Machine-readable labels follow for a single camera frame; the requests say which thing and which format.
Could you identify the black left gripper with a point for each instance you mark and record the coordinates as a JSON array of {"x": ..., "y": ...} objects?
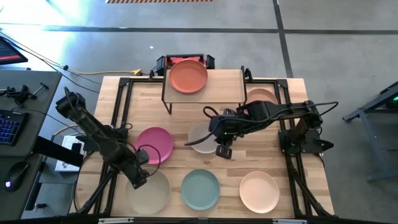
[{"x": 133, "y": 169}]

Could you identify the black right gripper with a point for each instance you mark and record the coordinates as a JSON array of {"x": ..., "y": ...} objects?
[{"x": 230, "y": 126}]

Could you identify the magenta plate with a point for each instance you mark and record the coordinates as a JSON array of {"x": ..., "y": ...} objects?
[{"x": 155, "y": 140}]

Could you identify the teal plate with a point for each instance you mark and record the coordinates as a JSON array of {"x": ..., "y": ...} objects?
[{"x": 200, "y": 189}]

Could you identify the terracotta plate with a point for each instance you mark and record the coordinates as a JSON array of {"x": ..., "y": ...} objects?
[{"x": 261, "y": 96}]

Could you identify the orange plate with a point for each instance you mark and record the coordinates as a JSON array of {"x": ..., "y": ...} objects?
[{"x": 188, "y": 76}]

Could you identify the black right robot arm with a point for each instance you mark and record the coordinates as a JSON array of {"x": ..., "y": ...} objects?
[{"x": 280, "y": 109}]

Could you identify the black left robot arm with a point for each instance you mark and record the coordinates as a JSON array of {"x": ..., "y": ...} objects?
[{"x": 93, "y": 129}]

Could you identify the wooden shelf with black legs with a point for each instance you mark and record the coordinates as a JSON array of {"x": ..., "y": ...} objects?
[{"x": 224, "y": 87}]

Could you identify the cream white plate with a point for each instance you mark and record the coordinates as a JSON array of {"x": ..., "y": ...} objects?
[{"x": 152, "y": 196}]

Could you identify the grey beige plate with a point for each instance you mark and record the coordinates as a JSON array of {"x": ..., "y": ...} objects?
[{"x": 199, "y": 130}]

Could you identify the peach plate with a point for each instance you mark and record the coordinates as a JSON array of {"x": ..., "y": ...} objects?
[{"x": 259, "y": 192}]

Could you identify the white power strip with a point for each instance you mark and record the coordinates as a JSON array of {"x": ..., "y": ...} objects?
[{"x": 66, "y": 146}]

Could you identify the red and black power box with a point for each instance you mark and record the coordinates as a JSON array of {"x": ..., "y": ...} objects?
[{"x": 160, "y": 66}]

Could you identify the black computer mouse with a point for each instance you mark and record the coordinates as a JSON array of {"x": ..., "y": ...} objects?
[{"x": 17, "y": 175}]

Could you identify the grey desk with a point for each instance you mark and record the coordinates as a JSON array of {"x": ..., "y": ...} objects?
[{"x": 40, "y": 105}]

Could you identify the black backlit keyboard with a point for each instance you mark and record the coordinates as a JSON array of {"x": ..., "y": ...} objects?
[{"x": 11, "y": 127}]

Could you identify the grey metal cart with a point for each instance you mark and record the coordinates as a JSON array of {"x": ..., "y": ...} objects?
[{"x": 373, "y": 140}]

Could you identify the black desk clamp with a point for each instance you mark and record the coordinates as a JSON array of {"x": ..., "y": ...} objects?
[{"x": 20, "y": 95}]

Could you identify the desk computer monitor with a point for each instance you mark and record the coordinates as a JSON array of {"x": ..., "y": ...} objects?
[{"x": 9, "y": 53}]

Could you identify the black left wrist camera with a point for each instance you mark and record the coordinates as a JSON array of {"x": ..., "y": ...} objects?
[{"x": 143, "y": 156}]

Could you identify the black aluminium table frame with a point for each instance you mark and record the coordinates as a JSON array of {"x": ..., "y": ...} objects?
[{"x": 123, "y": 82}]

